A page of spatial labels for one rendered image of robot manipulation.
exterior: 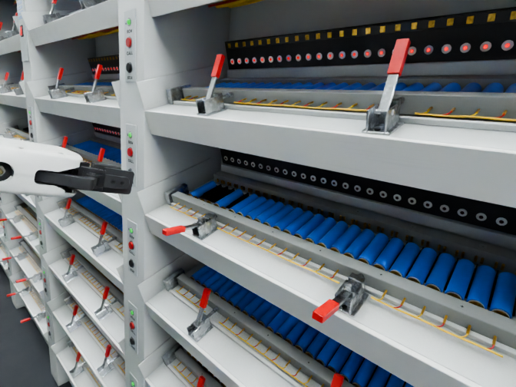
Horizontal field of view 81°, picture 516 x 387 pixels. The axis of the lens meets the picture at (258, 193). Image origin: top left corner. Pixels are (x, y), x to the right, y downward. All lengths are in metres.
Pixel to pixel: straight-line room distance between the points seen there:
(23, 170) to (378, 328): 0.40
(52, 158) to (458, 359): 0.45
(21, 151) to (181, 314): 0.44
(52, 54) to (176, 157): 0.74
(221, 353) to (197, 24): 0.62
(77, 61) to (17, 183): 0.97
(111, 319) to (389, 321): 0.81
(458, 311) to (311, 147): 0.22
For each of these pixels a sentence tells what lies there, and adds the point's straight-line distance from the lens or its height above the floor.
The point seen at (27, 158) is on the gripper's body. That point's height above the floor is 1.11.
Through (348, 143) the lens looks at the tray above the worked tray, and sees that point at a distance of 0.33.
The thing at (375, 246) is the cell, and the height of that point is 1.02.
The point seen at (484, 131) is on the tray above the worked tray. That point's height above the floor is 1.18.
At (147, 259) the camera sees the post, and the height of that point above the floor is 0.86.
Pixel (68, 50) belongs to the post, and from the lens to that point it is 1.31.
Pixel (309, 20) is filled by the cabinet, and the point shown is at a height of 1.35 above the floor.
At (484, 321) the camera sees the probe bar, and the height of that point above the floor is 1.01.
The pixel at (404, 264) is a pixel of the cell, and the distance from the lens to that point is 0.43.
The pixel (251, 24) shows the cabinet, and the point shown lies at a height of 1.36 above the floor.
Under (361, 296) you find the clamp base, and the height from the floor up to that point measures 0.98.
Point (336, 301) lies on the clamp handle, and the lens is 0.35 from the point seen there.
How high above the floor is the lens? 1.18
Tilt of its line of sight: 14 degrees down
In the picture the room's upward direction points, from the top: 5 degrees clockwise
